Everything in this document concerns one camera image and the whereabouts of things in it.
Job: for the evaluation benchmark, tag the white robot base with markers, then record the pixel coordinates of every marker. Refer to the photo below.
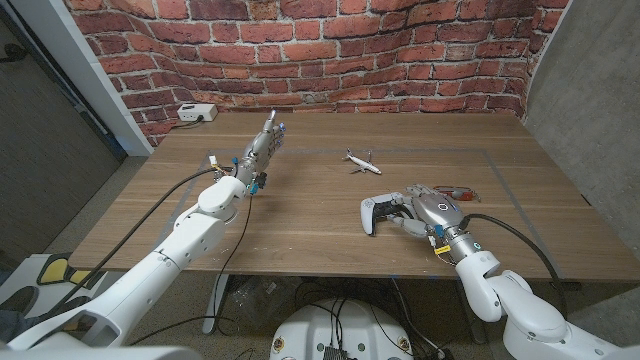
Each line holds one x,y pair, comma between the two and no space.
345,325

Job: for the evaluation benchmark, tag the dark grey door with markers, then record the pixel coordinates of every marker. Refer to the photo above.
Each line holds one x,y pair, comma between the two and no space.
40,150

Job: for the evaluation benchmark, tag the white robot shoulder cover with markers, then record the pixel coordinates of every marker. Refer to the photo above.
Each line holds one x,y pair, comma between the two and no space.
100,355

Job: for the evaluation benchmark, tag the red brick printed backdrop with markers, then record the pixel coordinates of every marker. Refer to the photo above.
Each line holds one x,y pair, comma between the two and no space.
325,50

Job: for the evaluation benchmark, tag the small metal clip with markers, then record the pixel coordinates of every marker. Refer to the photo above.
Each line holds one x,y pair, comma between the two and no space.
218,175

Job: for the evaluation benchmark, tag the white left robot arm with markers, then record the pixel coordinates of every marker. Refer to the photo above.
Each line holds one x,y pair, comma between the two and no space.
192,237

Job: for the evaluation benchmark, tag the white floor platform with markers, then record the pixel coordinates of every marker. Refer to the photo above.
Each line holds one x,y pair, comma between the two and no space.
50,294

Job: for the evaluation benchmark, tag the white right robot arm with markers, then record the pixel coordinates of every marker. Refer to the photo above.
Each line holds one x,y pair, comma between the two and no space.
480,285

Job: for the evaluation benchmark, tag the grey table leg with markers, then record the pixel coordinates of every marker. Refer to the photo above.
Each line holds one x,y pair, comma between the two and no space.
472,315

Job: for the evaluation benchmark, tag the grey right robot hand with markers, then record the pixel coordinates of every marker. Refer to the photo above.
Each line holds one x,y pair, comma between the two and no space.
440,212

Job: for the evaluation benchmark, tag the clear plastic bag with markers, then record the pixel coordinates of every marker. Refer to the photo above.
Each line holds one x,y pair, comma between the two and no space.
265,300

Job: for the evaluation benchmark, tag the white toy airplane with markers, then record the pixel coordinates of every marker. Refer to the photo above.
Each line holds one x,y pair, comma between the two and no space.
362,162

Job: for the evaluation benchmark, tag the white door frame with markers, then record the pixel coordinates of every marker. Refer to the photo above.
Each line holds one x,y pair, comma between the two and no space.
75,60

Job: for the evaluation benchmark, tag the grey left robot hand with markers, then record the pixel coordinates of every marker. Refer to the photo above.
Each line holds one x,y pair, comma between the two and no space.
260,149

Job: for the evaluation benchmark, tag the small red toy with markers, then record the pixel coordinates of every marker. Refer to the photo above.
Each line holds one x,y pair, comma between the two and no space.
462,193

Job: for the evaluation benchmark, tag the white table leg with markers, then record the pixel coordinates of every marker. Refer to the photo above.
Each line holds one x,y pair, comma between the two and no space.
215,310

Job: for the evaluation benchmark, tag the yellow black foot pedal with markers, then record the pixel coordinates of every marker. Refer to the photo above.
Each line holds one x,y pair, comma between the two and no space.
55,270

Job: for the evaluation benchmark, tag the white power outlet box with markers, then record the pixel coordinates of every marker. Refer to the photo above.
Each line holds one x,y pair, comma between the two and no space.
197,111

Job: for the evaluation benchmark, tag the white game controller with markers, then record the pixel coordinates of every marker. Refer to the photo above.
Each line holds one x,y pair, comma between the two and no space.
372,212

